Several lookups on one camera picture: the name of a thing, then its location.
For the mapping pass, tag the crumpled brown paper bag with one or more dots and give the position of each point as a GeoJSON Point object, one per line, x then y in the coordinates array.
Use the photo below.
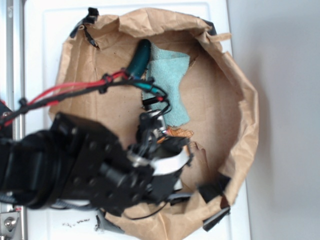
{"type": "Point", "coordinates": [209, 101]}

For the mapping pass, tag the teal terry cloth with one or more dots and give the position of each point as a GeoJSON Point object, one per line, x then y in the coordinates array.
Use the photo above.
{"type": "Point", "coordinates": [168, 69]}

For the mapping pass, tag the dark green toy cucumber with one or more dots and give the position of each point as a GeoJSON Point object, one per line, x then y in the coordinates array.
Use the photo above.
{"type": "Point", "coordinates": [140, 61]}

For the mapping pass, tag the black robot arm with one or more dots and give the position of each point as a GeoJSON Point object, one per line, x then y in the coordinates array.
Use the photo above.
{"type": "Point", "coordinates": [78, 159]}

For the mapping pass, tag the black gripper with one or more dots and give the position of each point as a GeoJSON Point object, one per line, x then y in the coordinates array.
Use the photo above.
{"type": "Point", "coordinates": [151, 169]}

